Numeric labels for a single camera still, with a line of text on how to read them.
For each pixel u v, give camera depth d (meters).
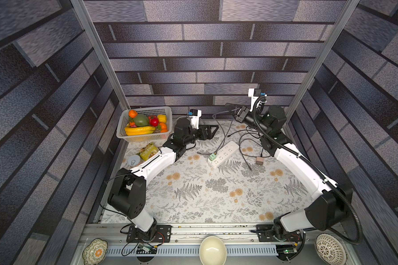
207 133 0.72
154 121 1.09
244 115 0.59
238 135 1.10
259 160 0.95
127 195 0.45
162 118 1.14
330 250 0.68
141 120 1.08
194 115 0.71
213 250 0.68
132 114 1.09
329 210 0.40
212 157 0.92
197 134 0.72
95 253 0.69
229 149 1.01
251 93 0.61
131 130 1.04
